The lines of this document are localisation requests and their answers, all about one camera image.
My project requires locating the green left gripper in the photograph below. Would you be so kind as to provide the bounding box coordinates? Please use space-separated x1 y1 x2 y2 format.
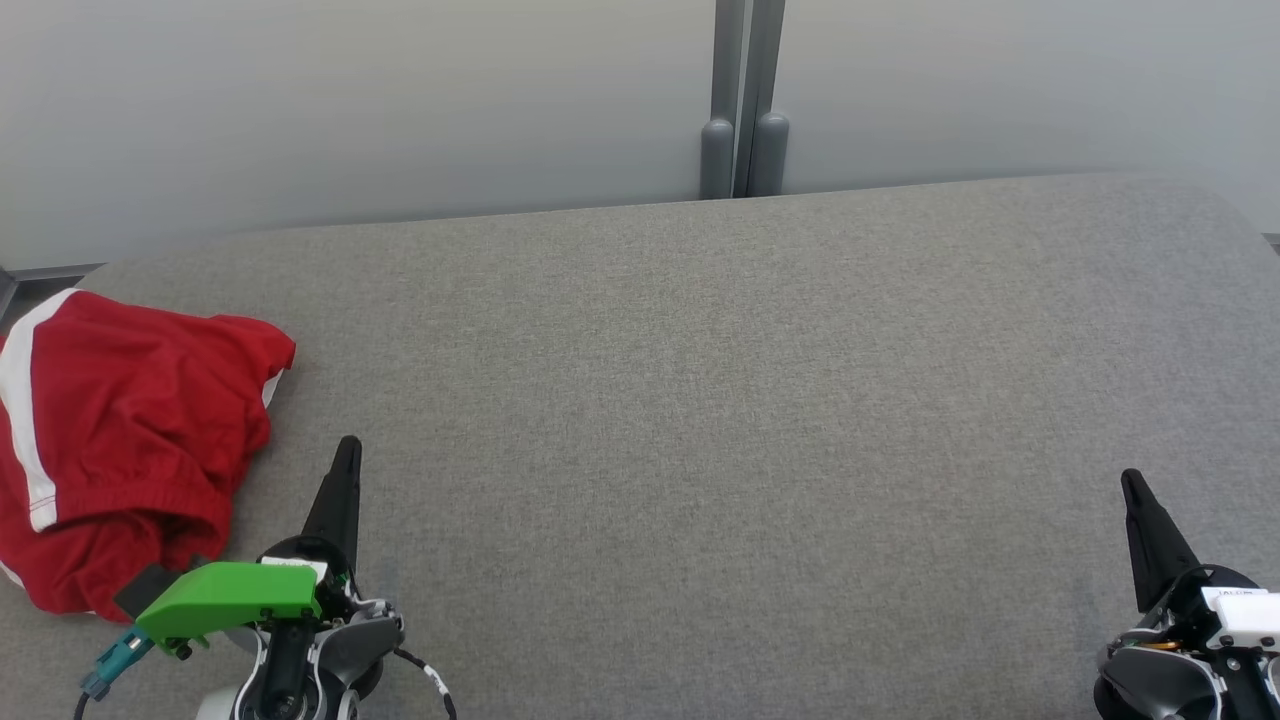
135 435 364 647

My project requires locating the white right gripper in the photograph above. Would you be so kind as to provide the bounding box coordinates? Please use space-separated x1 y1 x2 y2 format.
1120 468 1280 652

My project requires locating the red shirt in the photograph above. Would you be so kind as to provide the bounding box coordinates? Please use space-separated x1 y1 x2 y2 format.
0 288 297 623

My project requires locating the black cable with white bands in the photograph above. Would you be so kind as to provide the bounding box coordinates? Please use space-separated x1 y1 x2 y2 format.
390 645 459 720

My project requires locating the teal left camera connector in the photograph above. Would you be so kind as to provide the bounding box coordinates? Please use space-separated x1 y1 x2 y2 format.
80 628 156 701

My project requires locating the grey partition base rail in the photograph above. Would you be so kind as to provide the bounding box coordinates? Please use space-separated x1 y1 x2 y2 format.
0 262 106 291

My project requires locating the grey partition post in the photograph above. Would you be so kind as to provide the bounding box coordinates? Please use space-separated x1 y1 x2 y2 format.
699 0 747 201
746 0 791 198

